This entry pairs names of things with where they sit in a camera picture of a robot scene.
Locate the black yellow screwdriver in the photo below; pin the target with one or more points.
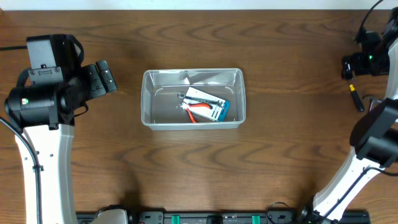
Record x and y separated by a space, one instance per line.
356 98

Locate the black mounting rail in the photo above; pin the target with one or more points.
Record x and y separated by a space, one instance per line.
277 216

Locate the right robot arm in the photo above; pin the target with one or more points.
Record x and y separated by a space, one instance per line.
373 141

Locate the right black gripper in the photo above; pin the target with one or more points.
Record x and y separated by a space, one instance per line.
360 69

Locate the small black handled hammer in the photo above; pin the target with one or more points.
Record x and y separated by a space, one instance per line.
373 100

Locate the clear plastic container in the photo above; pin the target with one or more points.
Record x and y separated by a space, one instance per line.
160 106

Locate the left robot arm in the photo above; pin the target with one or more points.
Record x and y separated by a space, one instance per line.
42 109

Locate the red handled pliers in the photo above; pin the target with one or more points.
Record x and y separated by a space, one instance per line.
188 107

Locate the silver wrench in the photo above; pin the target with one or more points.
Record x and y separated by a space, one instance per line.
182 96

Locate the white blue cardboard box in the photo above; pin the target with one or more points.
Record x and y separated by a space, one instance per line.
216 114

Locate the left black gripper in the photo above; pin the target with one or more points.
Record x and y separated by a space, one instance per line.
94 81

